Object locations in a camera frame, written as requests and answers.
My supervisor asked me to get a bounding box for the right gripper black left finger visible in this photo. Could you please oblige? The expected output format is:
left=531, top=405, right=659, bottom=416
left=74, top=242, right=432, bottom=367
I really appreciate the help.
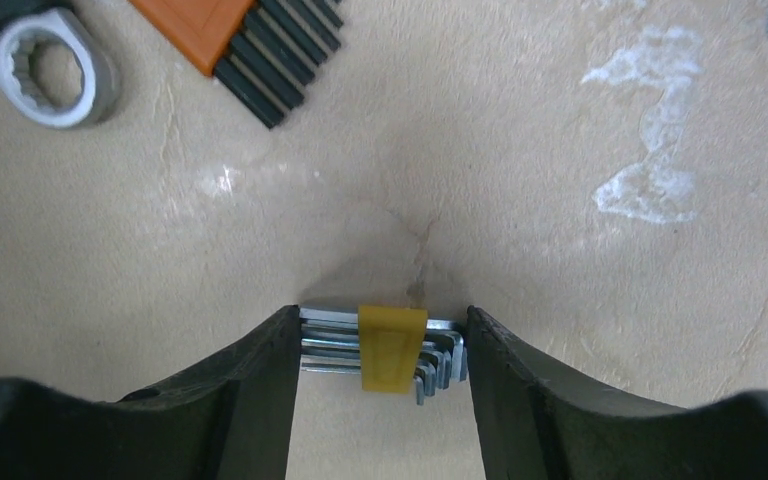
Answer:
left=0, top=305, right=301, bottom=479

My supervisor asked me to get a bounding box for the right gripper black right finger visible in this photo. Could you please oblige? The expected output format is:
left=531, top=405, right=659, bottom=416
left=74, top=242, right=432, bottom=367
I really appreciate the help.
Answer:
left=466, top=306, right=768, bottom=479

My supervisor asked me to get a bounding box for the black orange hex key holder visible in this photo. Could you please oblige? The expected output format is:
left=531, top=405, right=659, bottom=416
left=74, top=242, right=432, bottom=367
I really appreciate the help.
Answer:
left=130, top=0, right=344, bottom=129

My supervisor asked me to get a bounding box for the red handled adjustable wrench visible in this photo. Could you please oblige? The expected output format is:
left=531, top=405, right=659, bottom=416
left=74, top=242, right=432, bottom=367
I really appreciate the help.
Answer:
left=0, top=0, right=120, bottom=130

